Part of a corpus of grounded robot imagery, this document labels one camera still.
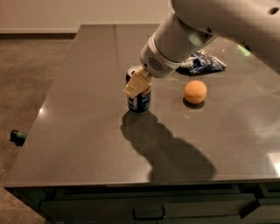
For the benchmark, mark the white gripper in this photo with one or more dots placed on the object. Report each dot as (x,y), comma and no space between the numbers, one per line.
(155,65)

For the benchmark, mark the blue pepsi can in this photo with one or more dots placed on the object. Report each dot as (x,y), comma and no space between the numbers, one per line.
(142,101)

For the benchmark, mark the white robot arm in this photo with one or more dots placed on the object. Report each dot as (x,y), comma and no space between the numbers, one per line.
(193,24)

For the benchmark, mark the orange fruit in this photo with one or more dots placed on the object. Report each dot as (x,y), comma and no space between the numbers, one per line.
(195,92)

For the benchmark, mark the blue white chip bag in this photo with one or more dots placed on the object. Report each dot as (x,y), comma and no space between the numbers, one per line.
(202,62)

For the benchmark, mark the dark green side knob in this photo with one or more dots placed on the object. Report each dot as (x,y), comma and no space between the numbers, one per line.
(18,137)

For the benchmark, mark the dark cabinet with drawers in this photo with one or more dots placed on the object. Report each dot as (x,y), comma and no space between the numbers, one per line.
(232,203)

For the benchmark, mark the black drawer handle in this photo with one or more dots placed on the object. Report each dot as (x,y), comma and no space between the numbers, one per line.
(149,214)

